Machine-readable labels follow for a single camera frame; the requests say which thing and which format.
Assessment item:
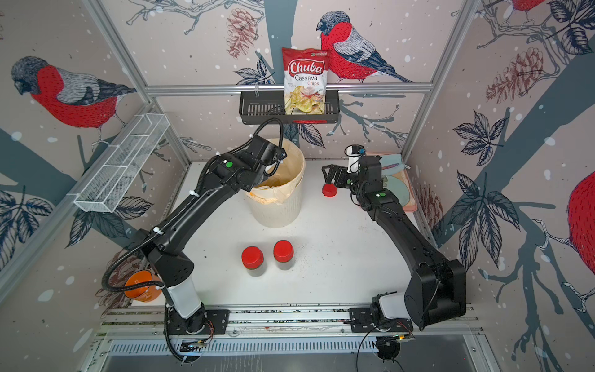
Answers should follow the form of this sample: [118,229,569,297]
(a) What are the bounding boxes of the red jar lid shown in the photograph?
[322,183,337,198]

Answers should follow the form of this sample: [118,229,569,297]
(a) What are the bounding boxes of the orange cup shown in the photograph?
[123,270,163,303]

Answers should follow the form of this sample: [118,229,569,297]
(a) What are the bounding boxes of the teal folded cloth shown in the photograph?
[381,153,406,176]

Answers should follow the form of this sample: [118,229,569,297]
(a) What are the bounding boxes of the black wall basket shelf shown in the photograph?
[239,90,340,125]

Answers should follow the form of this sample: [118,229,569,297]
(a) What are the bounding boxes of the Chuba cassava chips bag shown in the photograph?
[282,48,330,115]

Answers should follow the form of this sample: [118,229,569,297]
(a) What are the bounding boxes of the pink plastic tray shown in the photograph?
[382,165,418,212]

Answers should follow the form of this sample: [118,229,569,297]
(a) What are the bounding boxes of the yellowish bin liner bag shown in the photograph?
[247,141,306,205]

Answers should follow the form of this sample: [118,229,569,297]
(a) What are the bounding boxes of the cream waste bin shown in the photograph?
[245,138,307,229]

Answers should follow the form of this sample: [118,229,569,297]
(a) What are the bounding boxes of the white wire mesh basket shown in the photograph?
[74,113,170,212]

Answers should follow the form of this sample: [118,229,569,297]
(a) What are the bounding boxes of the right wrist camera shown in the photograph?
[344,144,366,173]

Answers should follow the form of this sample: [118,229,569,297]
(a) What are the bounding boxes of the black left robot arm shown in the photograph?
[142,135,287,334]

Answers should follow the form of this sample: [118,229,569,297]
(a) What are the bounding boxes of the black corrugated cable conduit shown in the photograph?
[101,117,285,294]

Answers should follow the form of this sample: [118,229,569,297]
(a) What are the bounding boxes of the left red-lidded glass jar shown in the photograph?
[241,246,266,277]

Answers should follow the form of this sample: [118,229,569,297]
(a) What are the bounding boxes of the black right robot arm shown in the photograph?
[322,155,466,330]

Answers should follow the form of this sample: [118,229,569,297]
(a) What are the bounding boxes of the mint green flower plate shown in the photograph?
[386,175,411,208]

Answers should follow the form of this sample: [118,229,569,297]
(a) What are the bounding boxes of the right red-lidded glass jar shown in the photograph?
[274,240,294,271]

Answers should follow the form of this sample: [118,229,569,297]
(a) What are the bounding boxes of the red-lidded glass jar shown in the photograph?
[241,246,266,277]
[274,240,294,271]

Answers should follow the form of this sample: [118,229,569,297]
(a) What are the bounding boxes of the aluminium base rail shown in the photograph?
[85,305,487,370]

